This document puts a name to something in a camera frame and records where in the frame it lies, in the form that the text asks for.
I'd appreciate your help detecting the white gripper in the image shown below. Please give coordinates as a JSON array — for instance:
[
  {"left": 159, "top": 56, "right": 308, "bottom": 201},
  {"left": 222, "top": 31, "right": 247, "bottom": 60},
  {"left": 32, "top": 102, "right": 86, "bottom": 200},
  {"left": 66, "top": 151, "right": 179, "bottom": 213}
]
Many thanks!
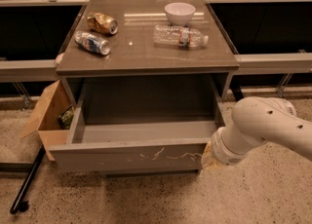
[{"left": 201, "top": 127, "right": 247, "bottom": 168}]

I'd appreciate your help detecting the grey top drawer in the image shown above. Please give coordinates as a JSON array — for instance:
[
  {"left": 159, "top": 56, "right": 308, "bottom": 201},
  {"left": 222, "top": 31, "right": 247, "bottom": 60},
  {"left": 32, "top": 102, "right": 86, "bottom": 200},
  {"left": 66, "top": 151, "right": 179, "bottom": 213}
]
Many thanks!
[{"left": 49, "top": 81, "right": 228, "bottom": 172}]

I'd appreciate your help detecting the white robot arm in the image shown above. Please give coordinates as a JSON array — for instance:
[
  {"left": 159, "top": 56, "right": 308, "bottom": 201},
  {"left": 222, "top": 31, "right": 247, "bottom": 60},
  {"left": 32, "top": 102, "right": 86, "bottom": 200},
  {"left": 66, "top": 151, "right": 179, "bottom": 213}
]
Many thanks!
[{"left": 201, "top": 96, "right": 312, "bottom": 168}]

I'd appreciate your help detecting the grey drawer cabinet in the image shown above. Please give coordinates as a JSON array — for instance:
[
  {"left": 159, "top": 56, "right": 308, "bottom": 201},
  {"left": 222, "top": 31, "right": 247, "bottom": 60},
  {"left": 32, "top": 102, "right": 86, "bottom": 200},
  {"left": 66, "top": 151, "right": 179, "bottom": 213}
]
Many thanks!
[{"left": 56, "top": 0, "right": 241, "bottom": 178}]

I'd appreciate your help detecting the clear plastic water bottle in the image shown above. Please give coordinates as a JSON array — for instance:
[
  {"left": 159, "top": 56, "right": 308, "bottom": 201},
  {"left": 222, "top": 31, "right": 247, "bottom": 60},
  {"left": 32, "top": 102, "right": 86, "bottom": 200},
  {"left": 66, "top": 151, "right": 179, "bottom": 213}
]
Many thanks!
[{"left": 153, "top": 25, "right": 209, "bottom": 48}]

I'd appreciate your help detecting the green snack packet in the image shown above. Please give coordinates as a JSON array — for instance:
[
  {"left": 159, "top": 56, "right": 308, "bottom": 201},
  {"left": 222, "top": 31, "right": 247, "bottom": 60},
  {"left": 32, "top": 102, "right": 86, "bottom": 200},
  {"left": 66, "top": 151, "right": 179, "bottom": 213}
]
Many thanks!
[{"left": 58, "top": 105, "right": 75, "bottom": 130}]

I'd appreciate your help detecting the white bowl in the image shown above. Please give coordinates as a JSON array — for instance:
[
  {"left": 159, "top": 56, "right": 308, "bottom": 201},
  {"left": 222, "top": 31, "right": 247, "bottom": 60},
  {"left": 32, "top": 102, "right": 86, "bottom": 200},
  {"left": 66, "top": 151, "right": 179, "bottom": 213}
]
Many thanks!
[{"left": 164, "top": 2, "right": 196, "bottom": 26}]

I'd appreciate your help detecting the open cardboard box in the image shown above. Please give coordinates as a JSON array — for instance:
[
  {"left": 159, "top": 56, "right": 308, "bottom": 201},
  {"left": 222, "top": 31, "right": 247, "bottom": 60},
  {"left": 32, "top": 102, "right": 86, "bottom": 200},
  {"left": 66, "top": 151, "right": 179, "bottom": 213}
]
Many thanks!
[{"left": 21, "top": 80, "right": 71, "bottom": 161}]

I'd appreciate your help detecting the crushed blue silver can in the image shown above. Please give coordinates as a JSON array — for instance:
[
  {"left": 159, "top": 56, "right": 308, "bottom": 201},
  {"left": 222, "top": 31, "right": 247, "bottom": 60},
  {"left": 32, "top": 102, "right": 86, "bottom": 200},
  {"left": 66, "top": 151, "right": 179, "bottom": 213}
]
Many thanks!
[{"left": 74, "top": 31, "right": 111, "bottom": 56}]

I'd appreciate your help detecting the crushed gold can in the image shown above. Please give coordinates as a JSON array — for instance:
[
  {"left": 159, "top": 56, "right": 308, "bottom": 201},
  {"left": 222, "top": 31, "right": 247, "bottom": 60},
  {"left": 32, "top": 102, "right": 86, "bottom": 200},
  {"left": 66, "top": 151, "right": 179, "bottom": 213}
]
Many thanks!
[{"left": 87, "top": 13, "right": 118, "bottom": 35}]

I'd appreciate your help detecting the black metal floor bar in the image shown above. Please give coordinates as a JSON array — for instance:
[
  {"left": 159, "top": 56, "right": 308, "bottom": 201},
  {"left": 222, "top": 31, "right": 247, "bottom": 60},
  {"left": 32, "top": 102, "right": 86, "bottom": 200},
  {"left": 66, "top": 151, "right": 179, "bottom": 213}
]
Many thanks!
[{"left": 10, "top": 147, "right": 46, "bottom": 214}]

